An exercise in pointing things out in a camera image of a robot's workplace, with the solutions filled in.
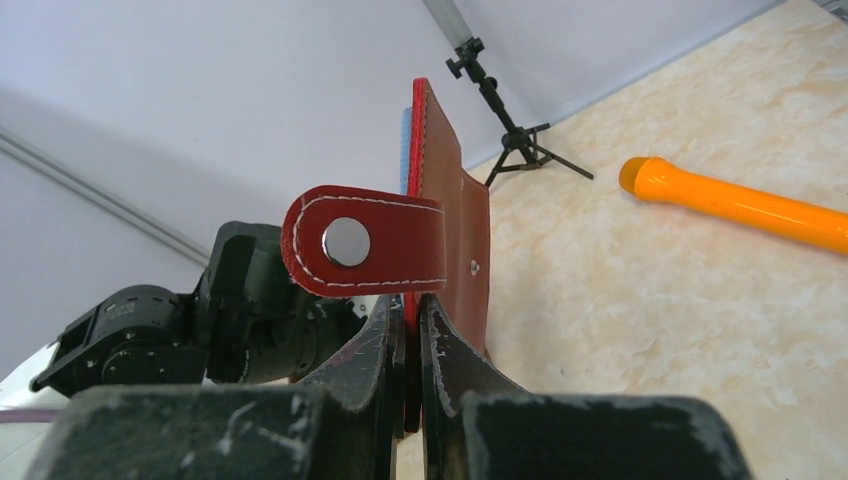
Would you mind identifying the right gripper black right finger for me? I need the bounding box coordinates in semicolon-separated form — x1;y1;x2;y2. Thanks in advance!
419;295;752;479

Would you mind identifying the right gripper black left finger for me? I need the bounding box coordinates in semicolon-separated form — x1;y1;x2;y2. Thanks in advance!
27;295;404;479

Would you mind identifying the red leather card holder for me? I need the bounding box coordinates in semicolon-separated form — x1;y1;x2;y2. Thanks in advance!
280;77;493;433

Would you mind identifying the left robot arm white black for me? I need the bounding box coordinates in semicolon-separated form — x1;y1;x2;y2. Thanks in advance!
1;221;367;424

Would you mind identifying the black tripod stand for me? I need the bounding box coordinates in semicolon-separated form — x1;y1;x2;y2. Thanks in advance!
446;36;594;187

